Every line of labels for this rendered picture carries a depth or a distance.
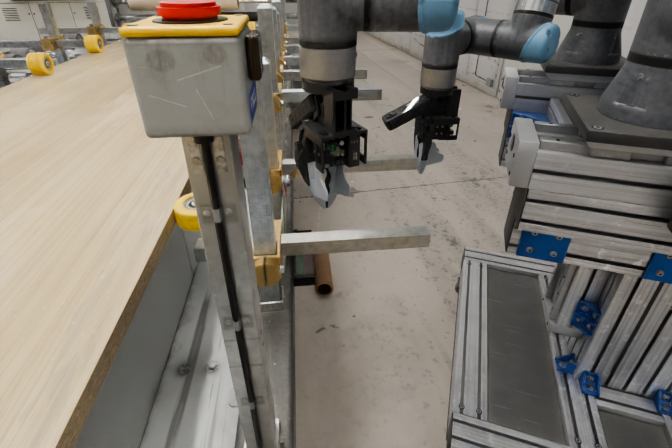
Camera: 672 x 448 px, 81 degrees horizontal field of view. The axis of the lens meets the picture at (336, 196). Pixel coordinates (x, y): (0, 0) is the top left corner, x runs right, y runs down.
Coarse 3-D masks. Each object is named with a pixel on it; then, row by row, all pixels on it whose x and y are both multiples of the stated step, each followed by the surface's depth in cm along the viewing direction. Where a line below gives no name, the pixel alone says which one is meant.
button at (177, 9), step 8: (176, 0) 26; (184, 0) 26; (192, 0) 26; (200, 0) 26; (208, 0) 26; (160, 8) 24; (168, 8) 24; (176, 8) 24; (184, 8) 24; (192, 8) 24; (200, 8) 24; (208, 8) 25; (216, 8) 25; (168, 16) 24; (176, 16) 24; (184, 16) 24; (192, 16) 24; (200, 16) 24; (208, 16) 25; (216, 16) 26
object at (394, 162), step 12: (372, 156) 94; (384, 156) 94; (396, 156) 94; (408, 156) 94; (288, 168) 91; (348, 168) 93; (360, 168) 93; (372, 168) 93; (384, 168) 94; (396, 168) 94; (408, 168) 94
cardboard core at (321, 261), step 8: (320, 256) 184; (328, 256) 188; (320, 264) 179; (328, 264) 181; (320, 272) 175; (328, 272) 176; (320, 280) 170; (328, 280) 171; (320, 288) 175; (328, 288) 175
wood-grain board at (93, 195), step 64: (64, 64) 167; (0, 128) 99; (64, 128) 99; (128, 128) 99; (0, 192) 71; (64, 192) 71; (128, 192) 71; (0, 256) 55; (64, 256) 55; (128, 256) 55; (0, 320) 45; (64, 320) 45; (128, 320) 47; (0, 384) 38; (64, 384) 38
